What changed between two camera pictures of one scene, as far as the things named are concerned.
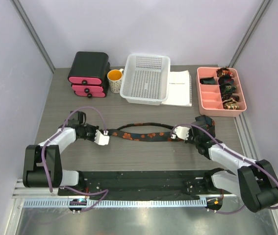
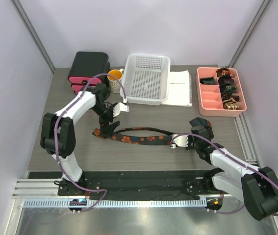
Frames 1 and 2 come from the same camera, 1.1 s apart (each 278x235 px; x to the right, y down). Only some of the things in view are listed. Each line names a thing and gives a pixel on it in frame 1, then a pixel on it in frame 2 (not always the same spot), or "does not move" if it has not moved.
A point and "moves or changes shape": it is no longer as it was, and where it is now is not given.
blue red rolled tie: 223,80 does not move
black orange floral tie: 118,133 moves or changes shape
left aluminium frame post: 33,33 does not move
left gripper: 94,129 → 105,128
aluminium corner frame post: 262,11 does not move
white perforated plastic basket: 145,80 does not move
